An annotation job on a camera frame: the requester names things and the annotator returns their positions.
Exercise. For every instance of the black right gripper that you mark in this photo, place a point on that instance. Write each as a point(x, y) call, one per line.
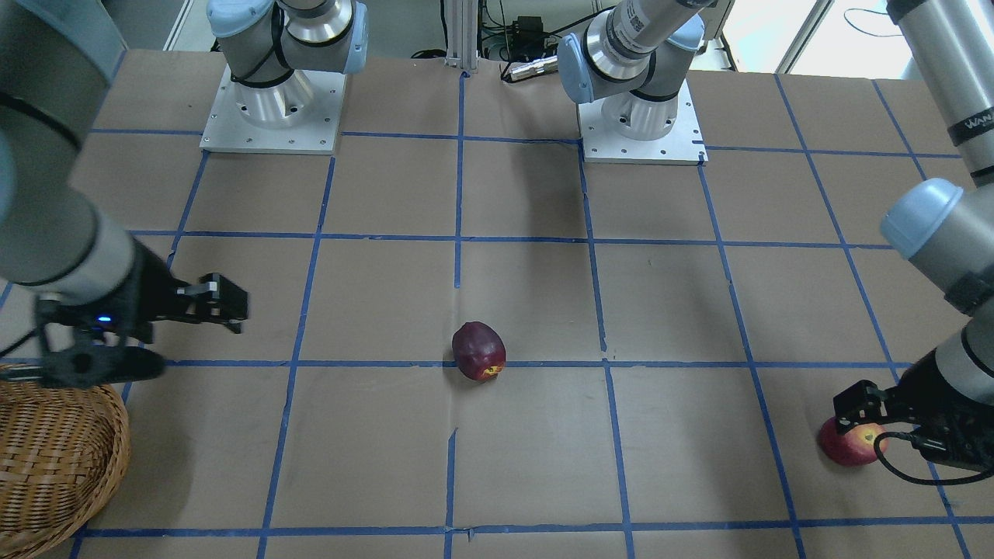
point(153, 297)

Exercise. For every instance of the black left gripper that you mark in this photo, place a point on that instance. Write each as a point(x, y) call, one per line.
point(929, 411)

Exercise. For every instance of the dark red apple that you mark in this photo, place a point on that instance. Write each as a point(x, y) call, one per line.
point(478, 351)

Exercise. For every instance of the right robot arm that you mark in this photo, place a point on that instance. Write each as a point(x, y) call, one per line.
point(98, 290)

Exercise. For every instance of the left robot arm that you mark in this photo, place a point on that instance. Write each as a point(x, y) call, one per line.
point(946, 232)

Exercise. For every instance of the wicker basket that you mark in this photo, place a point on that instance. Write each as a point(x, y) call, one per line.
point(64, 453)

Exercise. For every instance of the red yellow apple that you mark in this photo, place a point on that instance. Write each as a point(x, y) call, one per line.
point(855, 448)

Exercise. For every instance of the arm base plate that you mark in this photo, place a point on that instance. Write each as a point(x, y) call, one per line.
point(624, 129)
point(299, 117)

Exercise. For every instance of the aluminium frame post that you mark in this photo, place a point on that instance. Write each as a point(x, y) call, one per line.
point(461, 29)

